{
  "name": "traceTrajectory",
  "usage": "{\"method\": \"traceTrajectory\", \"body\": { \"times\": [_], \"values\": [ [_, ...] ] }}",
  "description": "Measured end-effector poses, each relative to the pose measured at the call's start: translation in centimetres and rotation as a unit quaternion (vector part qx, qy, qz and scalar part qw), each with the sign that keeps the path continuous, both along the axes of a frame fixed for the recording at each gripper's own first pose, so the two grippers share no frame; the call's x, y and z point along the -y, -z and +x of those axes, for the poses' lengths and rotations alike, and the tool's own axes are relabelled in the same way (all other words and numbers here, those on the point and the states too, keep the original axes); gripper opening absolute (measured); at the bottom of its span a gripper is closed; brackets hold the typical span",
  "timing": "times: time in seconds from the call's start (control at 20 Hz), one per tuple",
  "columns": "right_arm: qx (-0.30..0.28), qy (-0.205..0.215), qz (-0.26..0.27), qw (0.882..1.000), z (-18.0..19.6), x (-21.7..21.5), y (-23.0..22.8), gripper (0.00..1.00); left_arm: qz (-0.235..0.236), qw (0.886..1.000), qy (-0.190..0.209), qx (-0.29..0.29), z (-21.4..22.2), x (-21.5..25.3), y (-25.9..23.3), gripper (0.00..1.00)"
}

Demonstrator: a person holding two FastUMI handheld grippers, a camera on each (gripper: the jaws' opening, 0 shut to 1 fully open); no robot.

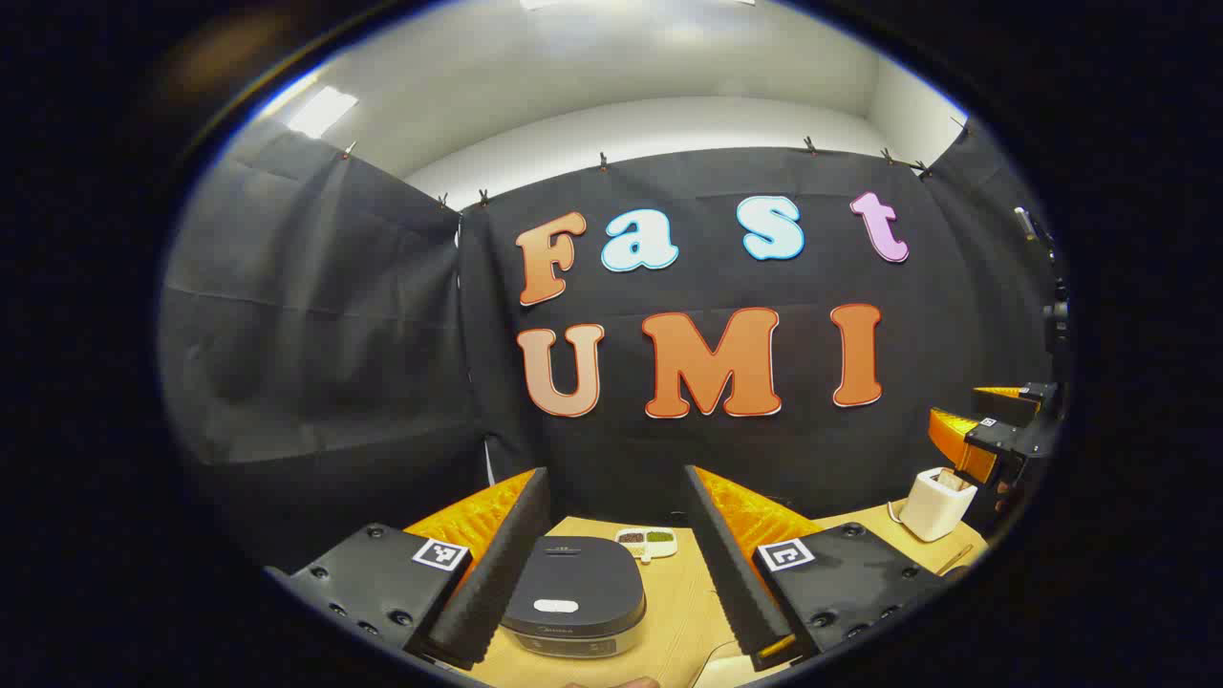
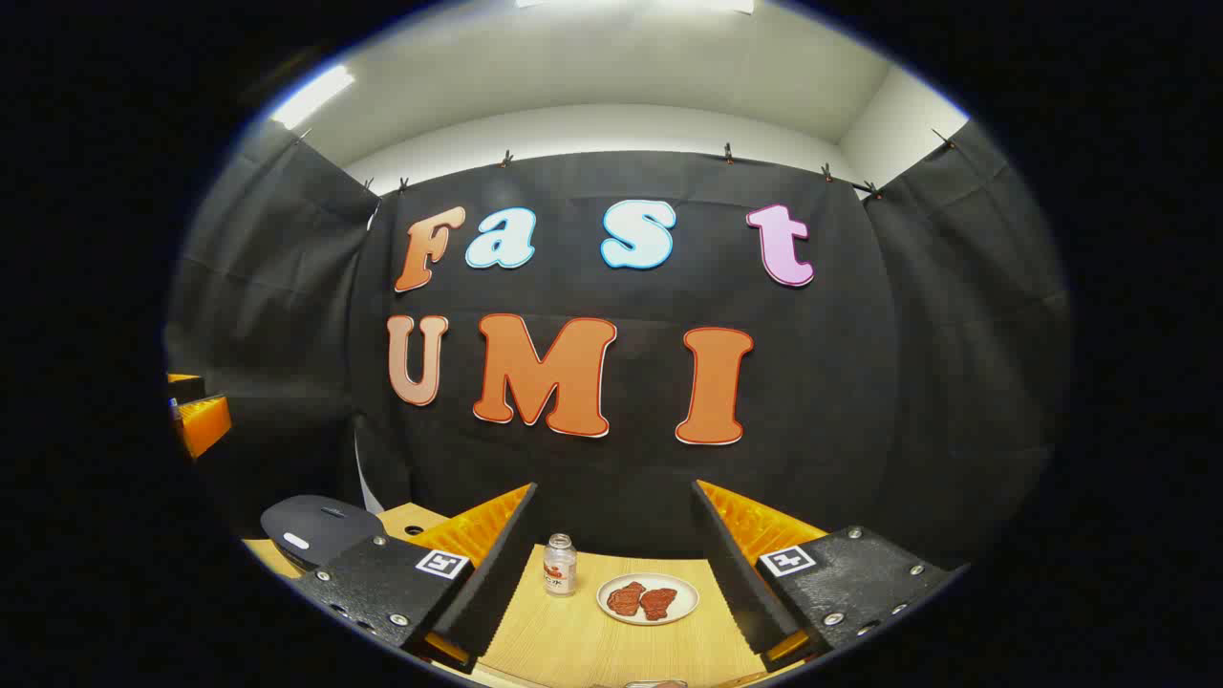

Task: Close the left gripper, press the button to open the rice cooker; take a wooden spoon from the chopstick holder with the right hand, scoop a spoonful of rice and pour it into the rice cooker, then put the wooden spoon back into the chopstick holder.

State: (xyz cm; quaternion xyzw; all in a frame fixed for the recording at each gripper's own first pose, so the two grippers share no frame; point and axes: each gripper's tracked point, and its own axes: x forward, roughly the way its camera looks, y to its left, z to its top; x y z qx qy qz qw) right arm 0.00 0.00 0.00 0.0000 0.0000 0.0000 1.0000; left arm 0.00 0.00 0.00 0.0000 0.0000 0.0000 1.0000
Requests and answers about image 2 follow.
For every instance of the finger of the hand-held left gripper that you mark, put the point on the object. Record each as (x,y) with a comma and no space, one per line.
(205,425)
(186,387)

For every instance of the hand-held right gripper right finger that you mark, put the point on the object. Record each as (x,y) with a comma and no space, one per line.
(740,583)

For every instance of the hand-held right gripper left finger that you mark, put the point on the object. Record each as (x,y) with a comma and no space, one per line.
(497,583)

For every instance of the white round plate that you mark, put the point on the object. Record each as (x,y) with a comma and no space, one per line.
(683,600)

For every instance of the clear plastic drink bottle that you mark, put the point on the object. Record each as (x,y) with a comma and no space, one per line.
(560,569)

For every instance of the red meat piece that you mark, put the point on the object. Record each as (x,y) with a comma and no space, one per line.
(626,598)
(659,604)

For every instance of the black backdrop cloth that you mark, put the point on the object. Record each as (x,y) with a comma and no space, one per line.
(841,382)

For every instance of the white ceiling light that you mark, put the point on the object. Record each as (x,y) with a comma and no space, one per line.
(311,96)

